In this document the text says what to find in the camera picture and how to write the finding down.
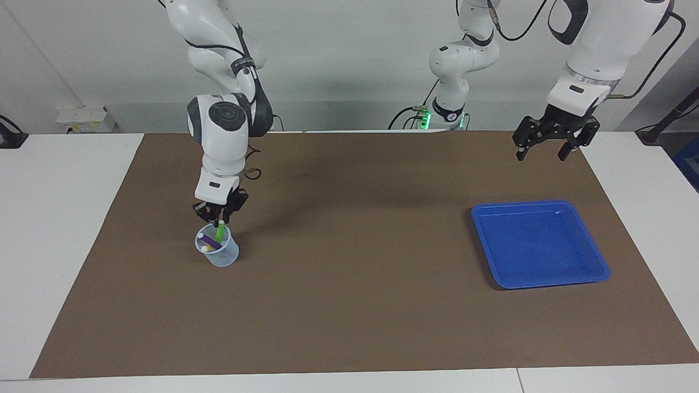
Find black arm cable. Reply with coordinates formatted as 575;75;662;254
485;0;686;100
185;22;264;182

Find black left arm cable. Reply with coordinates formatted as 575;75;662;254
485;0;686;100

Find blue plastic tray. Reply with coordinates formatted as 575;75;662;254
471;200;611;289

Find white wall cable duct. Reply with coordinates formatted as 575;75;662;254
0;5;87;110

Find translucent plastic cup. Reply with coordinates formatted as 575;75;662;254
195;222;240;267

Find black left base cables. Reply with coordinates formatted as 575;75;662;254
388;79;440;130

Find blue box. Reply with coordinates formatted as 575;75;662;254
673;136;699;193

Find white wall socket box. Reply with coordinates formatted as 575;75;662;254
56;106;117;134

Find black stand with pole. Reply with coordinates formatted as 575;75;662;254
636;87;699;146

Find black clamp mount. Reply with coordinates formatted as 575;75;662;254
0;115;29;150

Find brown table mat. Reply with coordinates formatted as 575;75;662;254
30;130;699;379

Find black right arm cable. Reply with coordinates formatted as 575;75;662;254
185;22;264;182

